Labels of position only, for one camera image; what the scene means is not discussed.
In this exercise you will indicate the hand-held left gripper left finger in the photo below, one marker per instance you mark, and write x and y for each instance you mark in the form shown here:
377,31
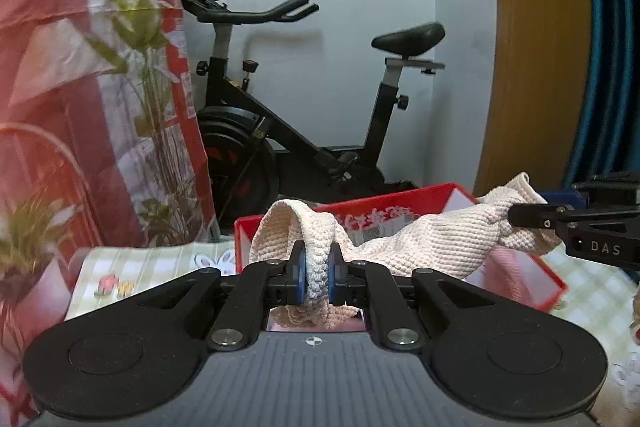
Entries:
299,272

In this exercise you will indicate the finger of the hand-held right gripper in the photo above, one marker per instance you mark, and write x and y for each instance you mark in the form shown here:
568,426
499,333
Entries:
610,194
535,215

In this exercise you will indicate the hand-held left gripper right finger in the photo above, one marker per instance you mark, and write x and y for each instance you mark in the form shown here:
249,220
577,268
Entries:
334,274

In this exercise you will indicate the cream knitted cloth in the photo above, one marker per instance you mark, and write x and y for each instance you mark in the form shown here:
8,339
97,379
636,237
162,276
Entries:
425,237

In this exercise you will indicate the red strawberry cardboard box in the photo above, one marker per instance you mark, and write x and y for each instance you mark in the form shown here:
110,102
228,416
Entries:
430,199

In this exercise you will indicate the dark object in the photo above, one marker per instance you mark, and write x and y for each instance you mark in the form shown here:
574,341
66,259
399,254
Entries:
402,185

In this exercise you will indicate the black exercise bike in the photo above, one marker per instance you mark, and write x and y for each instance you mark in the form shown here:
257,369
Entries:
235,157

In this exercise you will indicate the checkered bunny tablecloth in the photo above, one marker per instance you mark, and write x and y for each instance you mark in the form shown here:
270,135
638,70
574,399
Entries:
150,272

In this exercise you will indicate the wooden door panel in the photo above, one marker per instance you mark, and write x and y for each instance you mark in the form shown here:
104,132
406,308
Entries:
540,57

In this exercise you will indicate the teal curtain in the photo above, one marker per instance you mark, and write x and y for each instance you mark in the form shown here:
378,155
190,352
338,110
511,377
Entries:
615,32

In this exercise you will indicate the printed red backdrop cloth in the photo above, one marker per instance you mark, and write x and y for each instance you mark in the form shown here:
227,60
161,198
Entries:
50,82

